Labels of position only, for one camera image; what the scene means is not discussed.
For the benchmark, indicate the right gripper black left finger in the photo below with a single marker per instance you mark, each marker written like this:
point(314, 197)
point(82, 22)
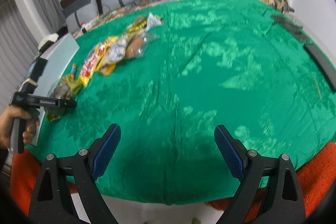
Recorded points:
point(51, 201)

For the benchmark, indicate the clear bag of brown balls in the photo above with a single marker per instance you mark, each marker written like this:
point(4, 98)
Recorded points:
point(66, 88)

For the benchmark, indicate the long yellow red snack pack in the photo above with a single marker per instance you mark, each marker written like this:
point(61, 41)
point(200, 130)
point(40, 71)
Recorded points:
point(93, 59)

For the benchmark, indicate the person's left hand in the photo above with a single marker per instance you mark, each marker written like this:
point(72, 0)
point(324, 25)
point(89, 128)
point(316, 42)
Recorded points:
point(7, 118)

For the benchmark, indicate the orange fuzzy blanket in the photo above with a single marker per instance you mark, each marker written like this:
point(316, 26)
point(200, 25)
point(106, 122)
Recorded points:
point(315, 178)

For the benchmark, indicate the grey curtain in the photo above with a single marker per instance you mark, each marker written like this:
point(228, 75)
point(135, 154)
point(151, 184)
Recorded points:
point(24, 23)

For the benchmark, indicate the white cardboard box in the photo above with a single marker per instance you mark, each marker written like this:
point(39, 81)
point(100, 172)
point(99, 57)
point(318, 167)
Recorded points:
point(59, 55)

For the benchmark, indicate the white cloth bundle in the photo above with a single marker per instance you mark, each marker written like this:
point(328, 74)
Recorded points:
point(49, 38)

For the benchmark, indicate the silver clear snack pack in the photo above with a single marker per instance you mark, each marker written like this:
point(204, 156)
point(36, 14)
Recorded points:
point(115, 53)

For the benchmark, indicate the grey pillow left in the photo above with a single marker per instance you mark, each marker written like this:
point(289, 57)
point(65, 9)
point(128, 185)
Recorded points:
point(81, 11)

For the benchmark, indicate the vacuum packed orange sausage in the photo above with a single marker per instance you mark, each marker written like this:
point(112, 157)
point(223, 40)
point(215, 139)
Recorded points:
point(138, 43)

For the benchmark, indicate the yellow black snack pack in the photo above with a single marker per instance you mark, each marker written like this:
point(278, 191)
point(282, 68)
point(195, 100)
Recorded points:
point(138, 24)

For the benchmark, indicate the black flat panel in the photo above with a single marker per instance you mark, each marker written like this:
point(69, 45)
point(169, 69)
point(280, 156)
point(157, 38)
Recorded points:
point(323, 64)

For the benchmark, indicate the green patterned cloth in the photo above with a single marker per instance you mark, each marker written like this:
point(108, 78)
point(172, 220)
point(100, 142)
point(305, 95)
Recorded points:
point(213, 62)

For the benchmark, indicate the white triangular snack pack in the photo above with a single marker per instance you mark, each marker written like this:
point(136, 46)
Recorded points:
point(152, 21)

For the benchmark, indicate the black flat device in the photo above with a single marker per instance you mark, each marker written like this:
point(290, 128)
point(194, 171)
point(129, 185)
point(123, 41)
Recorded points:
point(295, 30)

